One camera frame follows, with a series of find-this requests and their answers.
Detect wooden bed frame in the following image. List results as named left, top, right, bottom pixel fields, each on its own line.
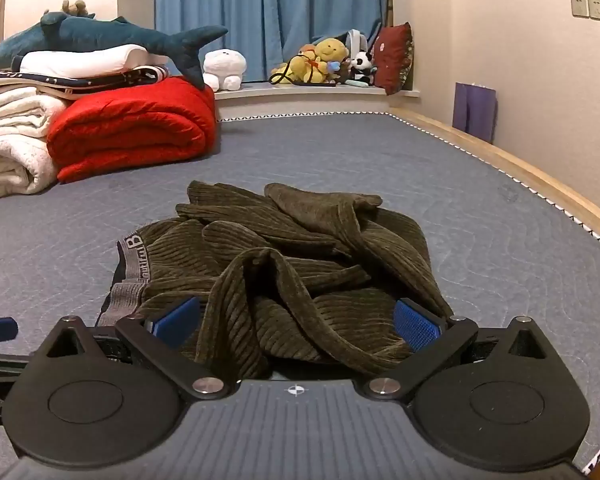
left=387, top=105, right=600, bottom=261

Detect yellow round-headed plush toy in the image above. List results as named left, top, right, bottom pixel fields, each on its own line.
left=314, top=38, right=351, bottom=74

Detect grey quilted mattress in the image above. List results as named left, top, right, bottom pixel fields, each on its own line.
left=0, top=110, right=600, bottom=480

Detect white window sill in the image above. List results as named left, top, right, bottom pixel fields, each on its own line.
left=213, top=82, right=424, bottom=122

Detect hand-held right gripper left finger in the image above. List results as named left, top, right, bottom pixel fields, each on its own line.
left=45, top=296, right=227, bottom=401

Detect white folded blanket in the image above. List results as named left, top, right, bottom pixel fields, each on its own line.
left=0, top=85, right=72, bottom=204

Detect purple paper bag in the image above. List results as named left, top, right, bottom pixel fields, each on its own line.
left=452, top=81, right=498, bottom=145

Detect white pillow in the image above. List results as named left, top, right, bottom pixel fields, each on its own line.
left=19, top=44, right=154, bottom=80

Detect yellow orange plush toy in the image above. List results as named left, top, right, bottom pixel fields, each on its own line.
left=270, top=45, right=332, bottom=86

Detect dark star-print folded blanket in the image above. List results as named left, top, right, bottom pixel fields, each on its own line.
left=0, top=65, right=171, bottom=99

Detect red folded quilt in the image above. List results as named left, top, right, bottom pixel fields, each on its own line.
left=46, top=76, right=217, bottom=184

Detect panda plush toy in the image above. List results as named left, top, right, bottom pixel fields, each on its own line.
left=350, top=51, right=376, bottom=84

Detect olive corduroy pants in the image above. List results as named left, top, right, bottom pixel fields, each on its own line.
left=96, top=180, right=455, bottom=378

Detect white round plush toy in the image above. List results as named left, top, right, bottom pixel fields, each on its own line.
left=202, top=49, right=246, bottom=93

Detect blue curtain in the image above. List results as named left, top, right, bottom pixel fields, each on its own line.
left=155, top=0, right=394, bottom=84

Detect blue shark plush toy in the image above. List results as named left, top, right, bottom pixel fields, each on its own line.
left=0, top=11, right=229, bottom=92

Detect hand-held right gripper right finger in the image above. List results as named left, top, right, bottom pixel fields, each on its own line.
left=367, top=298, right=552, bottom=402

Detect dark red cushion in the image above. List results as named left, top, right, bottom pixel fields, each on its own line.
left=372, top=21, right=415, bottom=96

